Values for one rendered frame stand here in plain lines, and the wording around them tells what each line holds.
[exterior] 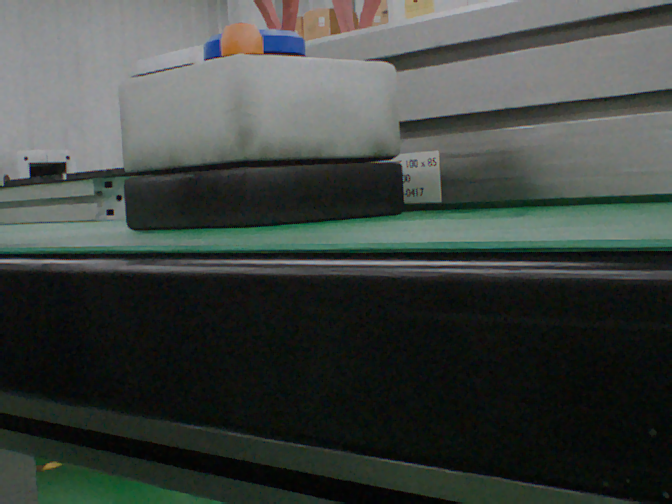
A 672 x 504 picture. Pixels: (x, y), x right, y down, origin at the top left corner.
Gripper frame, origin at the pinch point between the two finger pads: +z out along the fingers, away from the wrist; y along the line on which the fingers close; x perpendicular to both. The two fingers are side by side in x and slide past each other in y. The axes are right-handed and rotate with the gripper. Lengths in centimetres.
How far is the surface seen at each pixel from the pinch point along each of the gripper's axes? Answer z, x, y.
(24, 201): 11.6, 13.4, -20.2
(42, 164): 5, 79, 15
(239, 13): -147, 643, 499
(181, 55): 4.2, -14.1, -23.7
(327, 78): 8.2, -34.5, -31.5
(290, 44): 6.7, -32.5, -31.5
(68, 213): 12.7, 5.4, -20.8
